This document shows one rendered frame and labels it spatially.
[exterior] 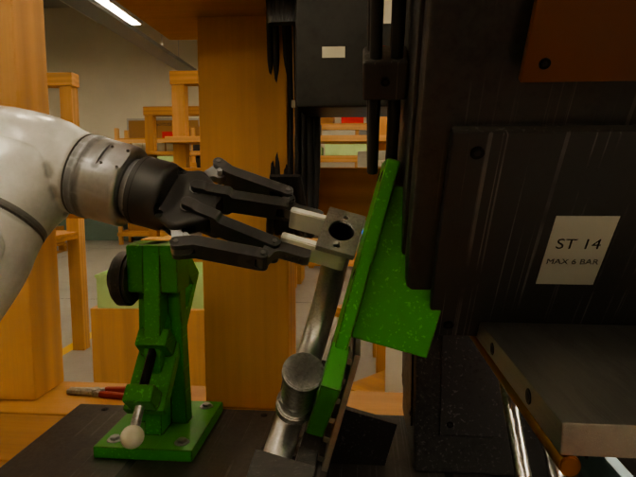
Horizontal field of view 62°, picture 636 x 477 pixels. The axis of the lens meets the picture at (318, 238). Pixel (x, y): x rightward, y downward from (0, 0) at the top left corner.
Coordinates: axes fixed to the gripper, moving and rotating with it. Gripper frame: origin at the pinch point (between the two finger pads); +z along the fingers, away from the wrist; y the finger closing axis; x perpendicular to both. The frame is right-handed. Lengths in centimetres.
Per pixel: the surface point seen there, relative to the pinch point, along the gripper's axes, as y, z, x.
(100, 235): 527, -487, 868
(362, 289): -8.9, 5.3, -6.4
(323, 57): 26.4, -6.3, -3.6
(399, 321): -9.5, 9.4, -4.0
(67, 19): 810, -642, 585
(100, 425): -15.4, -24.3, 36.6
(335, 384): -16.3, 5.2, -2.7
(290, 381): -16.1, 1.5, -0.2
